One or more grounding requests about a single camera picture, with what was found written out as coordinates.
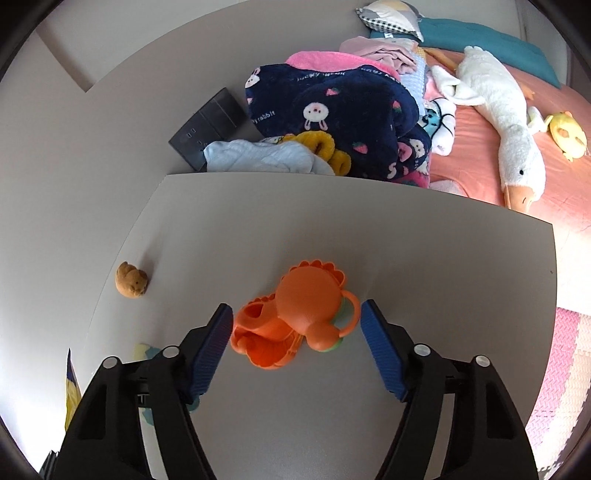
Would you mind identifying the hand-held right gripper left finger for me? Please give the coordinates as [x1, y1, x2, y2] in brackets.
[39, 302, 234, 480]

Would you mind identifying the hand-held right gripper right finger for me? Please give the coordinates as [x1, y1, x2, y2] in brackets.
[360, 299, 541, 480]

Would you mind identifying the orange plastic toy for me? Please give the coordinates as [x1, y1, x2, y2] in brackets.
[229, 260, 361, 370]

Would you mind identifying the teal plastic toy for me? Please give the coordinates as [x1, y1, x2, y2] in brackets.
[134, 342, 200, 428]

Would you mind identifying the brown plush toy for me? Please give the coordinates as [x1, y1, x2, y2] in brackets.
[115, 261, 149, 299]

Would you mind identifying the yellow snack packet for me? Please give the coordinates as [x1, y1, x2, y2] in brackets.
[65, 348, 83, 432]

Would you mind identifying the pink and white foam mat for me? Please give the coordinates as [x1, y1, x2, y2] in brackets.
[524, 307, 591, 472]

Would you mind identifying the light blue quilted cloth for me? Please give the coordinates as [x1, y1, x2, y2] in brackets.
[203, 138, 335, 176]

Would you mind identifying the yellow fluffy cloth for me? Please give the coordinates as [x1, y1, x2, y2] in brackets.
[281, 130, 352, 177]

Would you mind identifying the white cartoon print cloth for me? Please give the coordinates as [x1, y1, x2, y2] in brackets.
[422, 95, 458, 155]

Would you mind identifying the navy rabbit print blanket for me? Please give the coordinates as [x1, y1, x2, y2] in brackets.
[244, 65, 432, 190]

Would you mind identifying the white goose plush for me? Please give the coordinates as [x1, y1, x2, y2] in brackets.
[429, 45, 548, 214]

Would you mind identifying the yellow duck plush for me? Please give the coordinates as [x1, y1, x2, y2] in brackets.
[545, 111, 589, 162]

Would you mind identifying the pink fleece cloth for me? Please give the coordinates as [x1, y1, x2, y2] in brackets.
[284, 51, 400, 79]

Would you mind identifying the mauve folded cloth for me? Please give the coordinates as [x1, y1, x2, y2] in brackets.
[339, 36, 419, 75]

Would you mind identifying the teal pillow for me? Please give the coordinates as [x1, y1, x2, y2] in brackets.
[369, 17, 561, 88]

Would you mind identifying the checked pillow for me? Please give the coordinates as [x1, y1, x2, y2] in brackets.
[355, 0, 426, 42]

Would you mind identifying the black wall switch panel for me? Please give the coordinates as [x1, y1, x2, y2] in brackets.
[168, 88, 247, 172]

